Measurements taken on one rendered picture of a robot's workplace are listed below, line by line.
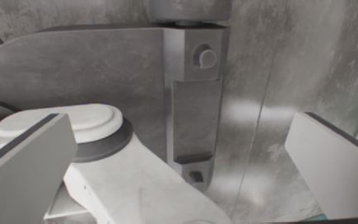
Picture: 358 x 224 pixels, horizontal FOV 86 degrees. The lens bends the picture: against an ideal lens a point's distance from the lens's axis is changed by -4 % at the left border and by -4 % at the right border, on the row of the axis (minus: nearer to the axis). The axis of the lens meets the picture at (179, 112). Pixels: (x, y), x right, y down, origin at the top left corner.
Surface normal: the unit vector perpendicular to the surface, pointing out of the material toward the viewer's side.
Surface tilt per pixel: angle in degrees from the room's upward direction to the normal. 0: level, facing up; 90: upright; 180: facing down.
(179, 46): 45
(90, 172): 90
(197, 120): 0
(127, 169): 90
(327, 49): 0
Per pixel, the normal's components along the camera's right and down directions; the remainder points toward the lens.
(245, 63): 0.22, 0.47
